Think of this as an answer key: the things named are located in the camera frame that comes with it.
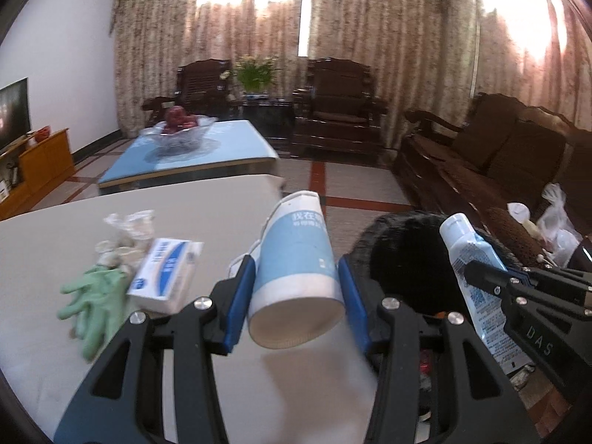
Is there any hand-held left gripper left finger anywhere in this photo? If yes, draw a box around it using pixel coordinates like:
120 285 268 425
54 256 256 444

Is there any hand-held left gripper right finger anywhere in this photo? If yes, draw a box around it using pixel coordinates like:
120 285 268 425
337 255 540 444

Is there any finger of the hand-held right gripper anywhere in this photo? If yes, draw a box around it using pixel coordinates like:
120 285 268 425
464 261 592 309

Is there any white and blue squeeze tube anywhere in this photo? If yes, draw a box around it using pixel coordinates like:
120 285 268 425
439 213 534 376

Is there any black-lined trash bin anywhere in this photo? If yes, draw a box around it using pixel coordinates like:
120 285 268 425
351 210 529 420

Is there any white and blue paper cup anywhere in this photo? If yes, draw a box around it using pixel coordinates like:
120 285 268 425
226 191 347 350

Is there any white and blue carton box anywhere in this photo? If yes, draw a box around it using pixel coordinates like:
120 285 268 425
126 238 205 316

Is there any clear plastic bag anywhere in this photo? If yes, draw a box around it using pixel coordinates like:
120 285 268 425
536 183 583 265

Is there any dark wooden cushioned sofa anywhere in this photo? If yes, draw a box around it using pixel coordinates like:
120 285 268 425
391 92 592 288

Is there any crumpled clear plastic wrap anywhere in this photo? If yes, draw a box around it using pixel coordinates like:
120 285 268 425
102 209 156 244

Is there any crumpled rubber glove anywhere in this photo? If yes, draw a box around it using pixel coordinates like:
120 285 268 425
57 263 135 362

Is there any blue-covered coffee table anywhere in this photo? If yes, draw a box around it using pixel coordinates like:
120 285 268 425
97 119 281 195

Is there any glass fruit bowl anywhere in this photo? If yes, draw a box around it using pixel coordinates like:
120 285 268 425
138 117 218 156

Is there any dark wooden side table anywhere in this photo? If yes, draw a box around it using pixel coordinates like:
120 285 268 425
228 97 297 140

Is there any dark wooden armchair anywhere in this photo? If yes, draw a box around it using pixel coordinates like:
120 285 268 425
141 58 232 126
291 57 390 156

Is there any green potted plant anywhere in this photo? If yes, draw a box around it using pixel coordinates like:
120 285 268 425
231 55 279 101

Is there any wooden television cabinet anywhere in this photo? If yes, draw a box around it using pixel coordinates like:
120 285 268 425
0 127 76 221

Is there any narrow floral curtain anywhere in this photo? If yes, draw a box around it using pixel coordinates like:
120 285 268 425
472 0 592 127

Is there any wide floral curtain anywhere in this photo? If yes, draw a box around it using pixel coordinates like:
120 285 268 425
108 0 478 149

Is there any flat screen television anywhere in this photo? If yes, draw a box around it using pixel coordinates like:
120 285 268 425
0 78 33 151

